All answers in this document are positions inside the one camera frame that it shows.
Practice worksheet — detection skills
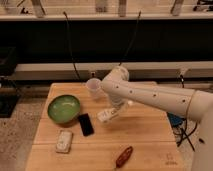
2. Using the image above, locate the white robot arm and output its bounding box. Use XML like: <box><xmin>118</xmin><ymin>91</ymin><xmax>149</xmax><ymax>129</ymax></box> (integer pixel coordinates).
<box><xmin>101</xmin><ymin>66</ymin><xmax>213</xmax><ymax>171</ymax></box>

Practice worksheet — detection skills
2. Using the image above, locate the green ceramic bowl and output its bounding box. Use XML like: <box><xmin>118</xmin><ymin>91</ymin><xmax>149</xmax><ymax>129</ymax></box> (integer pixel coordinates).
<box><xmin>47</xmin><ymin>95</ymin><xmax>81</xmax><ymax>124</ymax></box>

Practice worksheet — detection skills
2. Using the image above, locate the translucent plastic cup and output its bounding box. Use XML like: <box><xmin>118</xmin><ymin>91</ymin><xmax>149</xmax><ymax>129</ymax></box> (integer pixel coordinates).
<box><xmin>86</xmin><ymin>78</ymin><xmax>101</xmax><ymax>100</ymax></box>

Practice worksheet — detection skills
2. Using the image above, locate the black smartphone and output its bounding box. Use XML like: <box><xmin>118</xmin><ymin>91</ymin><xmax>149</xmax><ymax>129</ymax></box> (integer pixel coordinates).
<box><xmin>78</xmin><ymin>114</ymin><xmax>94</xmax><ymax>136</ymax></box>

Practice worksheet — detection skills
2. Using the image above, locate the white rectangular packet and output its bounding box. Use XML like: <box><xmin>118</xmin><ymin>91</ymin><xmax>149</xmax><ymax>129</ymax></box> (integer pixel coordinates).
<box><xmin>56</xmin><ymin>130</ymin><xmax>73</xmax><ymax>153</ymax></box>

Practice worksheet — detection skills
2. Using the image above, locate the blue connector plug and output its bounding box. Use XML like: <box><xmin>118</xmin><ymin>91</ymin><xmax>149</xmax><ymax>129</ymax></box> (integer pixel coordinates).
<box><xmin>167</xmin><ymin>113</ymin><xmax>183</xmax><ymax>127</ymax></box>

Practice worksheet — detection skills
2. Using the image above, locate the black box at left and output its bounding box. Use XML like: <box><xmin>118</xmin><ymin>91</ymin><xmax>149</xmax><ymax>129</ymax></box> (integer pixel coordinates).
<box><xmin>0</xmin><ymin>46</ymin><xmax>20</xmax><ymax>118</ymax></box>

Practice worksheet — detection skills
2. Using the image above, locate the brown wooden-handled tool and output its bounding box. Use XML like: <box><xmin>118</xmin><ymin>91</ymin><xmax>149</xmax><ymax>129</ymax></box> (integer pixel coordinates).
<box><xmin>115</xmin><ymin>146</ymin><xmax>133</xmax><ymax>168</ymax></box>

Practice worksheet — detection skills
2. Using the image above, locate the black cable right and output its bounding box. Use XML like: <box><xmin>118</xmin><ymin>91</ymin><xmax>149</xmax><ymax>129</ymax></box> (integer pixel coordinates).
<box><xmin>118</xmin><ymin>10</ymin><xmax>142</xmax><ymax>67</ymax></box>

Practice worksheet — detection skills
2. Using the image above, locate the black cable left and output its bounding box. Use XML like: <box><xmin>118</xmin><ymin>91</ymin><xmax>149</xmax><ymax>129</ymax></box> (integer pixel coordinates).
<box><xmin>62</xmin><ymin>11</ymin><xmax>82</xmax><ymax>82</ymax></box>

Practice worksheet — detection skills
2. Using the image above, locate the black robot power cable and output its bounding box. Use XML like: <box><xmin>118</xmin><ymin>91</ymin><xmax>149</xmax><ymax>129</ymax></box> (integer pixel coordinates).
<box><xmin>173</xmin><ymin>75</ymin><xmax>198</xmax><ymax>153</ymax></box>

